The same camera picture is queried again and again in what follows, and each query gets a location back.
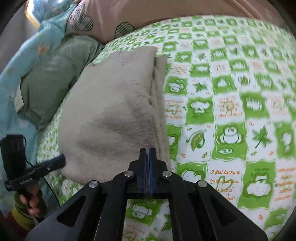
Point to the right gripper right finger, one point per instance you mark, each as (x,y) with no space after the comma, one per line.
(198,211)

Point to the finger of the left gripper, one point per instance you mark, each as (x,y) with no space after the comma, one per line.
(52,165)

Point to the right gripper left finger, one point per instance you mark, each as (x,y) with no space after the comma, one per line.
(97,211)

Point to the beige knit sweater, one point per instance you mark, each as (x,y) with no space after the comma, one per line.
(115,108)

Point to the left striped sleeve forearm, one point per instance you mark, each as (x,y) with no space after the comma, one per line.
(19,216)

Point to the left hand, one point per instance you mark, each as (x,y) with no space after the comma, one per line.
(33,202)

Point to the green pillow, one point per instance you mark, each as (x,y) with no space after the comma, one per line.
(43,89)

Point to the blue floral pillow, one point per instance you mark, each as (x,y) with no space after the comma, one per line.
(49,36)

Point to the pink plaid heart quilt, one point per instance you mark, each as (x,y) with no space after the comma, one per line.
(106,20)

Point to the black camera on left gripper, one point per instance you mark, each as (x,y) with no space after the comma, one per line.
(13,155)

